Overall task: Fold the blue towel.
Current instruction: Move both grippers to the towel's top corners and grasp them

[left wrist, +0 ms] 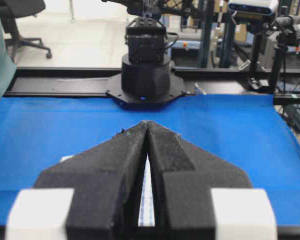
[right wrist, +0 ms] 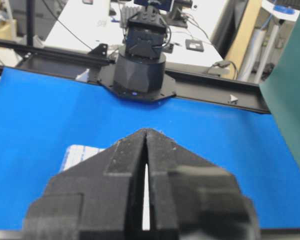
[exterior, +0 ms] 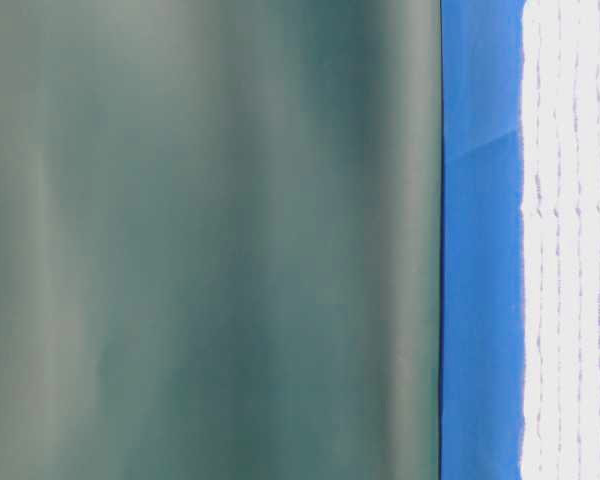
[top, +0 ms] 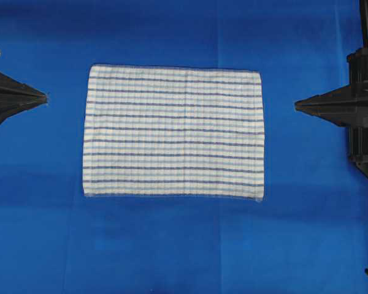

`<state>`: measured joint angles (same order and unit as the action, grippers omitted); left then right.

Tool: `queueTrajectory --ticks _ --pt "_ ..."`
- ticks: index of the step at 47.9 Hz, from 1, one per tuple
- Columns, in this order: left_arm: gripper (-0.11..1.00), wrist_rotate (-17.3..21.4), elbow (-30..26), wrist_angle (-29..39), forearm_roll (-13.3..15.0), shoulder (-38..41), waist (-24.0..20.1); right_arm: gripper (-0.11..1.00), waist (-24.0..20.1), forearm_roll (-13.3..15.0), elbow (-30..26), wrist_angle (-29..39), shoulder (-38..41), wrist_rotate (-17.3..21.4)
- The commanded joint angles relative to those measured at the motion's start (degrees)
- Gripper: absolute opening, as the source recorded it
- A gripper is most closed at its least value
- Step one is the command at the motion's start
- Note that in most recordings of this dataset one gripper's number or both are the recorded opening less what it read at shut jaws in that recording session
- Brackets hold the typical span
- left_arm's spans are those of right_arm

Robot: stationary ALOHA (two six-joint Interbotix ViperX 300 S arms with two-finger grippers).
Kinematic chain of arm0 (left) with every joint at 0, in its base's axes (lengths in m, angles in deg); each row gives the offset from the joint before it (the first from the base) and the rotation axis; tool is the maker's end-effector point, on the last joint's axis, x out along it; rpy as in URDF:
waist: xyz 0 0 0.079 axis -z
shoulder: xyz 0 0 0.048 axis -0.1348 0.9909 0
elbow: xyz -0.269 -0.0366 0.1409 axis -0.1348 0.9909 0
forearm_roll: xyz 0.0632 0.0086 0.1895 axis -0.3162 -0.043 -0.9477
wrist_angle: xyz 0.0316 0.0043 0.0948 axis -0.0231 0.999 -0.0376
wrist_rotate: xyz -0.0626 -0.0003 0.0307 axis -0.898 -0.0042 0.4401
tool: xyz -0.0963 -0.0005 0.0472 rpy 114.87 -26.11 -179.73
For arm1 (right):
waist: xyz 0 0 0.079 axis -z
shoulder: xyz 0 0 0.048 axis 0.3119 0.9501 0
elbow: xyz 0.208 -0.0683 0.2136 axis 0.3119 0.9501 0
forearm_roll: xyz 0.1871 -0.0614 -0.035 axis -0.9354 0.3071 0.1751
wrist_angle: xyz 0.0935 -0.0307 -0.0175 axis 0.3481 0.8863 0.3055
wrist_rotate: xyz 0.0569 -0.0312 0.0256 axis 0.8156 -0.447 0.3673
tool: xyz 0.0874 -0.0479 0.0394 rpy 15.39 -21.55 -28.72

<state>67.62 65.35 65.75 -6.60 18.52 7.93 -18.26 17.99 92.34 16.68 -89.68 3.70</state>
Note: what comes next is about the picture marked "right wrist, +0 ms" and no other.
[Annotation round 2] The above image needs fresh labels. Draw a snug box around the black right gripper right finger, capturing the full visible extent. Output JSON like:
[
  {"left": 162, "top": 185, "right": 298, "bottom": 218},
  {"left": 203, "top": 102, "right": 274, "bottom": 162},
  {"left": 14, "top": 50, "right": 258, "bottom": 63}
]
[{"left": 145, "top": 129, "right": 261, "bottom": 240}]

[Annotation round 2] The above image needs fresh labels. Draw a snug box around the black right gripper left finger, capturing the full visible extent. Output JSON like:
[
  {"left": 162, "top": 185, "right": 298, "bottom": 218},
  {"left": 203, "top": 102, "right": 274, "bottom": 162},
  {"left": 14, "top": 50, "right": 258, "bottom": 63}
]
[{"left": 22, "top": 129, "right": 147, "bottom": 240}]

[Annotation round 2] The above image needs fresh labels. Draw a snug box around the white blue-striped towel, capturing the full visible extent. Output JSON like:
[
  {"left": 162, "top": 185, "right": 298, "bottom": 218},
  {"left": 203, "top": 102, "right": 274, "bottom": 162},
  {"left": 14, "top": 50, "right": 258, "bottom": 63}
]
[{"left": 59, "top": 144, "right": 105, "bottom": 172}]

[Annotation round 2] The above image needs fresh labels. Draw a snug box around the blue table mat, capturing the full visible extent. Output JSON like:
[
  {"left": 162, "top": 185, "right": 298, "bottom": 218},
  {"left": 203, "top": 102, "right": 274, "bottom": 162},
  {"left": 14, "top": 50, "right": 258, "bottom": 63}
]
[{"left": 0, "top": 68, "right": 300, "bottom": 230}]

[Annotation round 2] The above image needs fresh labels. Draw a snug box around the white background desk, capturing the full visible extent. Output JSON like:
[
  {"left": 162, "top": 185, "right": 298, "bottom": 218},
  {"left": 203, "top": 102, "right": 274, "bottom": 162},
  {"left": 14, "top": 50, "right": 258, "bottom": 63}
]
[{"left": 44, "top": 0, "right": 230, "bottom": 75}]

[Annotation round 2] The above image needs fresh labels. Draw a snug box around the black aluminium frame rail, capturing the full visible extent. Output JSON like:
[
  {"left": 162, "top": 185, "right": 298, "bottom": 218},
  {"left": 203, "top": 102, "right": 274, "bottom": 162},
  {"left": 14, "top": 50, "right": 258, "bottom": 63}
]
[{"left": 0, "top": 39, "right": 270, "bottom": 114}]

